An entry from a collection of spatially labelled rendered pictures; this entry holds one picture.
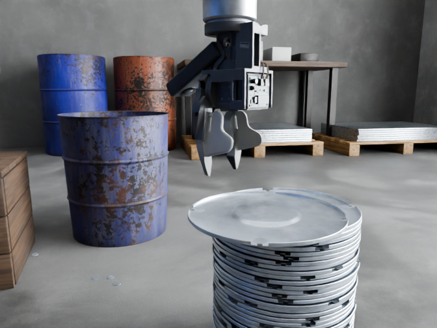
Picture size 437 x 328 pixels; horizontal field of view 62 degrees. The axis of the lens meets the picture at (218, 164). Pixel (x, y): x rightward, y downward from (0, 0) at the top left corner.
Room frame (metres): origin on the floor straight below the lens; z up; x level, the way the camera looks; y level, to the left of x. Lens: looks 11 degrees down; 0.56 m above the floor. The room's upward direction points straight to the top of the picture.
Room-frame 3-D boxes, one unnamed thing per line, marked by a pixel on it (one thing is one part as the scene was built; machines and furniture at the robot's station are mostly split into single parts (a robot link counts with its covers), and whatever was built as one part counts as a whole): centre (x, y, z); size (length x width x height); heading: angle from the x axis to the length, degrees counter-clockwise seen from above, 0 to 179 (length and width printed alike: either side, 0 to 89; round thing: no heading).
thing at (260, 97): (0.53, -0.02, 0.59); 0.09 x 0.08 x 0.12; 51
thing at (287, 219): (0.65, -0.09, 0.34); 0.29 x 0.29 x 0.01
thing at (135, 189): (1.46, 0.41, 0.24); 0.42 x 0.42 x 0.48
